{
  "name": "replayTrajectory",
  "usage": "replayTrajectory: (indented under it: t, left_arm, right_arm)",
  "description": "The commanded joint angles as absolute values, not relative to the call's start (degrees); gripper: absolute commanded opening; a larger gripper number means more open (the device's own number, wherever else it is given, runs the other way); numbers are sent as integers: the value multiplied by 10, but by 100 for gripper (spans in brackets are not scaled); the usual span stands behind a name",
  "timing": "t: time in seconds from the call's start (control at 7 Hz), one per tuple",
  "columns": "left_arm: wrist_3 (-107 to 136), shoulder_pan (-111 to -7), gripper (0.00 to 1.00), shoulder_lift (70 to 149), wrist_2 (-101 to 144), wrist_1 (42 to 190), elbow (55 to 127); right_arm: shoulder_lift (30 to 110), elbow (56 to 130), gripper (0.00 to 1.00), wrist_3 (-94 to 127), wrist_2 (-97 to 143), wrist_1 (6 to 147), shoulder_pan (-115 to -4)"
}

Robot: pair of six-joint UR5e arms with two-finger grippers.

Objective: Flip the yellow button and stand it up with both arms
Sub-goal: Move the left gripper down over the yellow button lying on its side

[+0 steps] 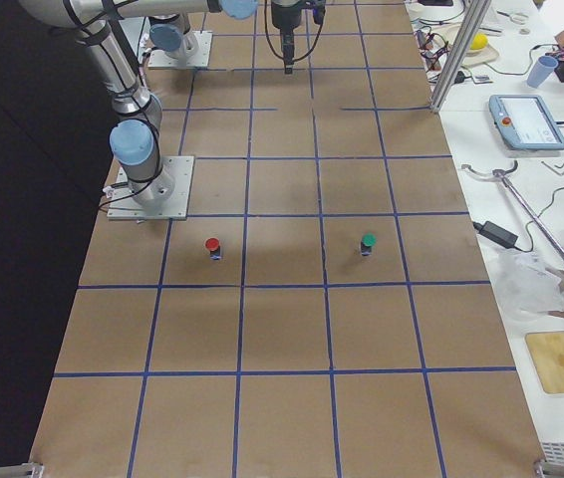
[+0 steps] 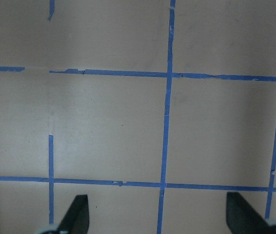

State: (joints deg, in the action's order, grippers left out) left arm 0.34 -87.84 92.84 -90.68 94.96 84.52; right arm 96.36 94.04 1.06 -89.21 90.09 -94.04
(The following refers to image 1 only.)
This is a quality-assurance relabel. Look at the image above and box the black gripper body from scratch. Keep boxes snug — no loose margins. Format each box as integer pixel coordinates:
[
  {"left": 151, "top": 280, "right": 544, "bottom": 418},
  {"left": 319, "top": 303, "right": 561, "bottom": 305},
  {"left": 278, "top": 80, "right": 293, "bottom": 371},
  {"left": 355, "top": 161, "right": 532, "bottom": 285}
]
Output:
[{"left": 271, "top": 0, "right": 305, "bottom": 34}]

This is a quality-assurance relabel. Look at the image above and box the green push button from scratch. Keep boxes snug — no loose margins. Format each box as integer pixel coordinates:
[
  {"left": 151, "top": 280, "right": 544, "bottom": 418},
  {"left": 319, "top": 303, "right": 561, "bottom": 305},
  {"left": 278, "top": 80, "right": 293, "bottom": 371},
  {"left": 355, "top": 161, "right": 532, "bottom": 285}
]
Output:
[{"left": 360, "top": 233, "right": 377, "bottom": 256}]

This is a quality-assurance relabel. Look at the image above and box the red push button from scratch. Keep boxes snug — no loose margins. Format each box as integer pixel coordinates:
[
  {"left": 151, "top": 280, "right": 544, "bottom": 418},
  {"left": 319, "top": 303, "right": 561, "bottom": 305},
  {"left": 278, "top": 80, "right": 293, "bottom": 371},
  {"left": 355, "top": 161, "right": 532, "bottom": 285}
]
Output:
[{"left": 204, "top": 237, "right": 222, "bottom": 260}]

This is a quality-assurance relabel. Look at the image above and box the white tray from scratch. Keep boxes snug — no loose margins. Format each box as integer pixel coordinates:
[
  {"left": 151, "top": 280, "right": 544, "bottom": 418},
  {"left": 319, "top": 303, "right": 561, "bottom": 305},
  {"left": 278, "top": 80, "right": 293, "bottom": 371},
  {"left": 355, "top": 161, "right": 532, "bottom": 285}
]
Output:
[{"left": 434, "top": 24, "right": 499, "bottom": 68}]

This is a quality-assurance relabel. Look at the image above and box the yellow lemon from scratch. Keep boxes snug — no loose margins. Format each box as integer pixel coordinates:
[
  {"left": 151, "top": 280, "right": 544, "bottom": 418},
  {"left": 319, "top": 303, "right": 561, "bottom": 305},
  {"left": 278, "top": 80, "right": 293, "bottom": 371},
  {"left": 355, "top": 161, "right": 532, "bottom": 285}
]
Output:
[{"left": 469, "top": 33, "right": 488, "bottom": 52}]

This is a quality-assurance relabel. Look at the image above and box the metal rod with hook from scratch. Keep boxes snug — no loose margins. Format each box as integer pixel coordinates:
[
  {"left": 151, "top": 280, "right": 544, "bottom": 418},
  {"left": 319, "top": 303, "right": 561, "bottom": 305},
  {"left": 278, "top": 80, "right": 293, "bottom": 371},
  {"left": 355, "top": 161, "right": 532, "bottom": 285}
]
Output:
[{"left": 459, "top": 159, "right": 564, "bottom": 262}]

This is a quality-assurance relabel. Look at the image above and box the blue teach pendant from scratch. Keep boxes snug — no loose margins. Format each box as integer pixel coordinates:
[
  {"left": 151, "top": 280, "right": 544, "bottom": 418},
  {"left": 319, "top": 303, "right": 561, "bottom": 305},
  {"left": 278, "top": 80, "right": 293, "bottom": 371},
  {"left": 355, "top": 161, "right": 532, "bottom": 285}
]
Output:
[{"left": 488, "top": 95, "right": 564, "bottom": 151}]

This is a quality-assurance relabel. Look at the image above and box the blue plastic cup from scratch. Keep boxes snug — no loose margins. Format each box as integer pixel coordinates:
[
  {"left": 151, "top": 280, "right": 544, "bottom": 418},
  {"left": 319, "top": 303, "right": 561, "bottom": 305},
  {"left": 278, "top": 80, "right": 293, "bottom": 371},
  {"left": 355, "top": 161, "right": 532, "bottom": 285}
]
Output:
[{"left": 526, "top": 55, "right": 559, "bottom": 89}]

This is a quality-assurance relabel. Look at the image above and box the black power adapter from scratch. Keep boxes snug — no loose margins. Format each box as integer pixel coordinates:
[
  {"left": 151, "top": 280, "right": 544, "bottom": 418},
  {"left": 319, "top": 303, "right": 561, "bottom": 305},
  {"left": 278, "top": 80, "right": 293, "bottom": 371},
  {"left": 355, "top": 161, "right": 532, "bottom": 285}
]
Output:
[{"left": 472, "top": 221, "right": 518, "bottom": 249}]

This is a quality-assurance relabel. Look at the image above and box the clear plastic bag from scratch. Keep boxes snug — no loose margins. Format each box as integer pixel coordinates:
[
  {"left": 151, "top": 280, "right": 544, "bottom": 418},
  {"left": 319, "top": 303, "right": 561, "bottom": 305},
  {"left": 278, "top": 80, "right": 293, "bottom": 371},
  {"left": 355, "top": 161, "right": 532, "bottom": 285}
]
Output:
[{"left": 490, "top": 250, "right": 564, "bottom": 320}]

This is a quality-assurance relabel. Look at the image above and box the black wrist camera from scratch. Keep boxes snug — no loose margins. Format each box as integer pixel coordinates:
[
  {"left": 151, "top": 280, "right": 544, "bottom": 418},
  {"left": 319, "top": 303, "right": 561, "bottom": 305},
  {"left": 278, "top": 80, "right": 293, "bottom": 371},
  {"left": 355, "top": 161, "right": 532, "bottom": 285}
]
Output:
[{"left": 311, "top": 0, "right": 326, "bottom": 26}]

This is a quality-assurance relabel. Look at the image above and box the aluminium frame post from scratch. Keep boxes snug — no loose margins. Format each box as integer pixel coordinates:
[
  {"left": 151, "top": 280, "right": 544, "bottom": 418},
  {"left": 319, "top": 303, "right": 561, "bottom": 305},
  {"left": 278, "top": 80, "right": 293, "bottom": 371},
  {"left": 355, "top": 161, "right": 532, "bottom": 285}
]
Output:
[{"left": 429, "top": 0, "right": 491, "bottom": 114}]

